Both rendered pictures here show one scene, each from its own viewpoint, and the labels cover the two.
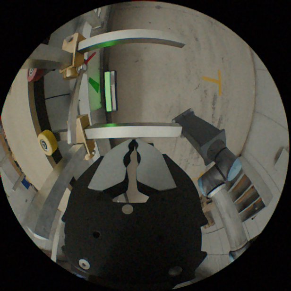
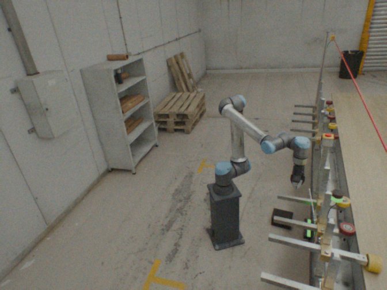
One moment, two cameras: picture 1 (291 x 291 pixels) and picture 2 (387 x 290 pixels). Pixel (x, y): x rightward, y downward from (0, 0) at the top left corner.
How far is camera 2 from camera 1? 179 cm
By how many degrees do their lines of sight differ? 33
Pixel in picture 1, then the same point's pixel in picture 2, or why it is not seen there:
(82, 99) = (334, 240)
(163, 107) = (253, 258)
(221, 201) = (242, 151)
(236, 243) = not seen: hidden behind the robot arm
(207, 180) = (245, 168)
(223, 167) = (232, 172)
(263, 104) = (25, 228)
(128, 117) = (299, 260)
